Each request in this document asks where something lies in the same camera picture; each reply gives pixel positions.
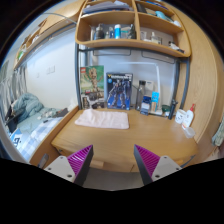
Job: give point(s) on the clear plastic cup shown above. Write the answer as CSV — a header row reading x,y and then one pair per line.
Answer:
x,y
189,132

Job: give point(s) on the pale pink folded towel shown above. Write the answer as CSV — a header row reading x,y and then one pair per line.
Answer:
x,y
103,119

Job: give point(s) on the blue bottle on shelf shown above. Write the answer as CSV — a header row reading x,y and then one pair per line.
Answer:
x,y
117,31

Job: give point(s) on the grey tumbler with lid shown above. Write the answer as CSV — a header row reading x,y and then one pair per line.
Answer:
x,y
140,94

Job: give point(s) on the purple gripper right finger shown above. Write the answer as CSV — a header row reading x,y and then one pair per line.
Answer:
x,y
153,167

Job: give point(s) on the blue robot model box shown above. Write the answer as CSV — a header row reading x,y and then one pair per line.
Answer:
x,y
119,90

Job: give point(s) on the dark bottle on shelf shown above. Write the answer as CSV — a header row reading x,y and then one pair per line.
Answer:
x,y
99,33

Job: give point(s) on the white round jar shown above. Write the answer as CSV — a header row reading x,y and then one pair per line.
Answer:
x,y
180,114

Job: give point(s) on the black cylindrical bottle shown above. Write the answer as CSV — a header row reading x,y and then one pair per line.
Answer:
x,y
172,109

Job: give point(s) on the wooden desk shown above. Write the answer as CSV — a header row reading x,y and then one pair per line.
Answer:
x,y
113,149

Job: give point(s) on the wooden wall shelf unit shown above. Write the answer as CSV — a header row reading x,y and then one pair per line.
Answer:
x,y
145,24

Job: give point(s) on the bed with blue bedding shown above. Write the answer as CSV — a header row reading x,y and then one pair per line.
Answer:
x,y
28,134

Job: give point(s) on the green Groot toy box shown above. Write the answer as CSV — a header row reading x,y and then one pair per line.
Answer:
x,y
92,87

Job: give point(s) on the white lotion bottle red cap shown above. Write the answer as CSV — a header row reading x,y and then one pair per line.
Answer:
x,y
188,117

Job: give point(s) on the teal crumpled blanket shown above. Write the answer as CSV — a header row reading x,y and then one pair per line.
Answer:
x,y
29,104

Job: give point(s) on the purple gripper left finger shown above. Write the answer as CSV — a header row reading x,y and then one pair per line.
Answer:
x,y
73,168

